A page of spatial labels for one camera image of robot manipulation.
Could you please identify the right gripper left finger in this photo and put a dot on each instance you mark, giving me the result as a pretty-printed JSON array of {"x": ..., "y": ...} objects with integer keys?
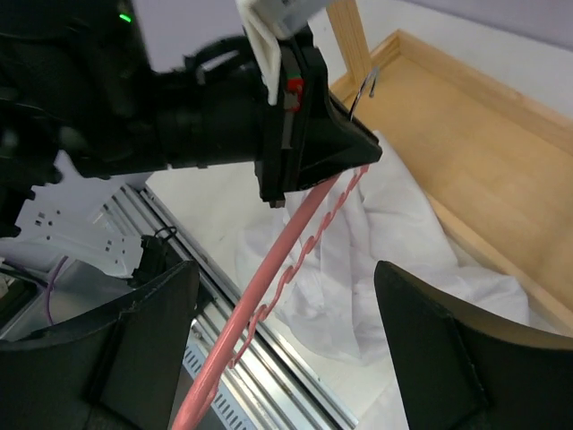
[{"x": 114, "y": 367}]

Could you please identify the aluminium mounting rail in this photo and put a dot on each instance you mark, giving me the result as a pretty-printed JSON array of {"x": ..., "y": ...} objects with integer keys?
[{"x": 233, "y": 336}]

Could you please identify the pink hanger with white shirt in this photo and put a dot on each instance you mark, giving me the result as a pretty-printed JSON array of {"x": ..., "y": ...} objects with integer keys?
[{"x": 277, "y": 277}]

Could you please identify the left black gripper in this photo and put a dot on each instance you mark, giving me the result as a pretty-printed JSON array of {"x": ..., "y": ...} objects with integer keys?
[{"x": 306, "y": 141}]

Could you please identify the white shirt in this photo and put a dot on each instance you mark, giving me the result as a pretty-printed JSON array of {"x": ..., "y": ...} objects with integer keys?
[{"x": 330, "y": 306}]

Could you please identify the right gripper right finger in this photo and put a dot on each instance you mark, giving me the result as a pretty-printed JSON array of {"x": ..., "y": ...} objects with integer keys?
[{"x": 461, "y": 367}]

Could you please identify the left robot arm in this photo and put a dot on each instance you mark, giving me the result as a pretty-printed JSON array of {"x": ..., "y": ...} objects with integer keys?
[{"x": 75, "y": 78}]

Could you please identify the wooden clothes rack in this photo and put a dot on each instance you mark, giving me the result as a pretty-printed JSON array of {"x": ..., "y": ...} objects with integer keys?
[{"x": 495, "y": 165}]

